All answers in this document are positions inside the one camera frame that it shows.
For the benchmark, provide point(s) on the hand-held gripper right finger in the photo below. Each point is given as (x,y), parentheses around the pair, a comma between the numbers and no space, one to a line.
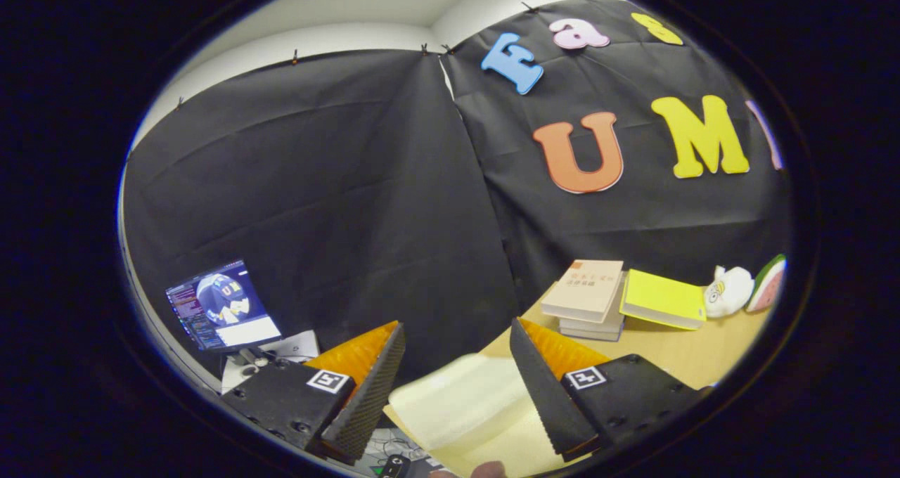
(548,401)

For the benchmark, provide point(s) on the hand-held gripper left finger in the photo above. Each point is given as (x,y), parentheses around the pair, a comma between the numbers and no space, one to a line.
(365,408)

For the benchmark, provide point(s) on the cream fabric storage box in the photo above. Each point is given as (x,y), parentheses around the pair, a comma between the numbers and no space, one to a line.
(457,401)

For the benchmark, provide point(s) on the black device green light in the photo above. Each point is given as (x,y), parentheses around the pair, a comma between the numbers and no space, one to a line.
(395,466)

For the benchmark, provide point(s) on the grey paperback book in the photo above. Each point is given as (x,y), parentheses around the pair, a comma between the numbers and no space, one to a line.
(598,329)

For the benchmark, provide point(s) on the beige cover book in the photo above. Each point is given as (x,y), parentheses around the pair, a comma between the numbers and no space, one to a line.
(583,288)

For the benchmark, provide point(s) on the yellow cover book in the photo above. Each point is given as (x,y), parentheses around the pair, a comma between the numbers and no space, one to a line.
(661,296)

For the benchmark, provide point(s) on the white plush toy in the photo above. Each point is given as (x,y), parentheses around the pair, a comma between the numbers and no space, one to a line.
(728,294)

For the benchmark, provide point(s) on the black backdrop cloth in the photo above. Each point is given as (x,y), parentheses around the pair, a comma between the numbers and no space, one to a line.
(316,183)

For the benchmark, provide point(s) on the watermelon slice plush toy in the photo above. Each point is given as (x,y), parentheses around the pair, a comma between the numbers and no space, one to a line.
(768,288)

